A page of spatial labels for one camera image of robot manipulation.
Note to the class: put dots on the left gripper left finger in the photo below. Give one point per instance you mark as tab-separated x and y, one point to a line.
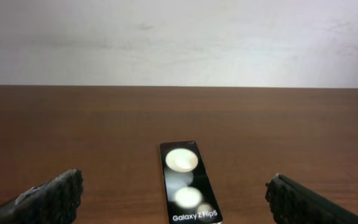
55	201

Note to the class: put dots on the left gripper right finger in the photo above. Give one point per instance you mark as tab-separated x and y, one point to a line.
292	203

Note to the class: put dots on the black Galaxy flip phone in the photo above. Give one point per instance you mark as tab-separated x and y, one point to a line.
189	195

